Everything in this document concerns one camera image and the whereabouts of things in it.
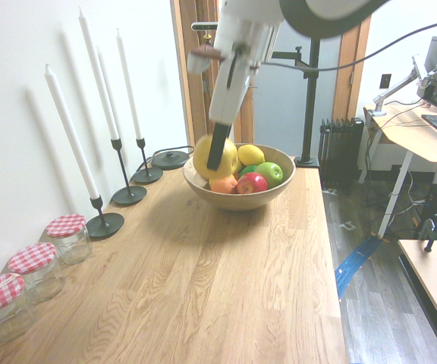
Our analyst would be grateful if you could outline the red and white wrist camera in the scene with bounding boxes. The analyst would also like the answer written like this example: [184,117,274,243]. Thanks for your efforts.
[187,43,228,74]

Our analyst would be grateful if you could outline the grey stereo camera bar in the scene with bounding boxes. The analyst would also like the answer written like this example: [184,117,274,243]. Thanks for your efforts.
[190,21,219,33]

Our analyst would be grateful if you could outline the black camera cable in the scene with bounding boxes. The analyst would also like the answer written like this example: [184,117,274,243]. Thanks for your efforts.
[201,71,215,149]

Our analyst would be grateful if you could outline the red apple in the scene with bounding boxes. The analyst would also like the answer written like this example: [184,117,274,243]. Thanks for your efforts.
[236,172,269,196]

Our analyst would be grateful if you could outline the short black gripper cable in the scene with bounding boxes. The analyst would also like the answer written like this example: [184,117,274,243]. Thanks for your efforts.
[225,44,248,91]

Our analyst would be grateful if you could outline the yellow lemon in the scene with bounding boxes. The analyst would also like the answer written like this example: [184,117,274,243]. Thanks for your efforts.
[237,143,266,167]

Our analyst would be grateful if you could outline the black oil radiator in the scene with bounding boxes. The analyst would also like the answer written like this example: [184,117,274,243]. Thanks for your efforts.
[318,117,366,187]

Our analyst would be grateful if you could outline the green apple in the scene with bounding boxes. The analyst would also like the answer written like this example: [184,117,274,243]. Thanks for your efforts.
[255,162,285,190]

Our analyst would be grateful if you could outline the long black robot cable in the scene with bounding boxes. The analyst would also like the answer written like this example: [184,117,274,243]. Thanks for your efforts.
[256,14,437,73]

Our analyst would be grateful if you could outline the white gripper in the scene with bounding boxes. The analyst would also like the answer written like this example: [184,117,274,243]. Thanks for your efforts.
[206,46,258,171]

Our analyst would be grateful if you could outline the black round kettle base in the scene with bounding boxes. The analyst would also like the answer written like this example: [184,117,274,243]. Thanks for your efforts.
[152,150,190,170]

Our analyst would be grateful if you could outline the wooden desk white legs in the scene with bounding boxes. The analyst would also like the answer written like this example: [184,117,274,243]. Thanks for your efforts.
[362,101,437,240]

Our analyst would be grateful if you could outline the white taper candle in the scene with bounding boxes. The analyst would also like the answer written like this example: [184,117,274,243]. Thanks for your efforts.
[115,28,143,140]
[43,63,101,201]
[77,5,121,141]

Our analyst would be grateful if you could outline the glass jar red checked lid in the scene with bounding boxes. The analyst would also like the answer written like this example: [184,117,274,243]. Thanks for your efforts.
[8,242,67,303]
[0,272,36,342]
[46,214,93,265]

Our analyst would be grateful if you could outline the black candle holder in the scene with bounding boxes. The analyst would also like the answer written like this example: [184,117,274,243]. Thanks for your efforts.
[132,136,165,186]
[85,196,125,240]
[111,138,148,207]

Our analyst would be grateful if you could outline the round wooden fruit bowl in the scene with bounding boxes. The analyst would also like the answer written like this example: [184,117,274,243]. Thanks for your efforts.
[182,143,297,212]

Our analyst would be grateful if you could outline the light wooden side table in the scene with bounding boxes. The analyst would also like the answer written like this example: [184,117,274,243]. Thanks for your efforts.
[398,238,437,354]

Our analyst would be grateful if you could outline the orange fruit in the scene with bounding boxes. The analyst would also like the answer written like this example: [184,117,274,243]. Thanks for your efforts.
[210,176,239,195]

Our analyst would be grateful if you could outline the black table clamp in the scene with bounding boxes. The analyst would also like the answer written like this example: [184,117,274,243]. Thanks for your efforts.
[418,218,437,254]

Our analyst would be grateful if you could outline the black vertical stand pole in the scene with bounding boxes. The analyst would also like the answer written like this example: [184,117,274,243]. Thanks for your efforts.
[294,36,322,168]

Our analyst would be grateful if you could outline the wooden door frame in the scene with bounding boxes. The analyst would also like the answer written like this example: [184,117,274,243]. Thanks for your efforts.
[169,0,254,152]

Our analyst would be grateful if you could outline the blue tape strip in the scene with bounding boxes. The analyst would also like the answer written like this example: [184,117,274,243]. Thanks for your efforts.
[335,235,383,301]

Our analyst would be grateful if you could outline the yellow apple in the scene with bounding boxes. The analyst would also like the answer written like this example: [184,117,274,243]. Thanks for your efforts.
[193,134,241,181]

